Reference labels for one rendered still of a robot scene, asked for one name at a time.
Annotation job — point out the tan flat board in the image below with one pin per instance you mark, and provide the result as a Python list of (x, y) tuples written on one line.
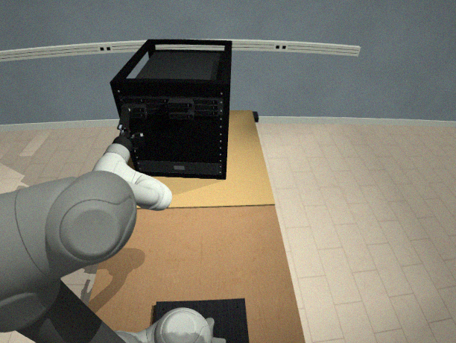
[(247, 183)]

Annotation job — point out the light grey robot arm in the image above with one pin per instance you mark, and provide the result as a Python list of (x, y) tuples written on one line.
[(90, 221)]

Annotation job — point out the black server rack frame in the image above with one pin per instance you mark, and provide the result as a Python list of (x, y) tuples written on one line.
[(180, 147)]

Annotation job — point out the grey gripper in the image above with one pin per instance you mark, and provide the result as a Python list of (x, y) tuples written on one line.
[(124, 135)]

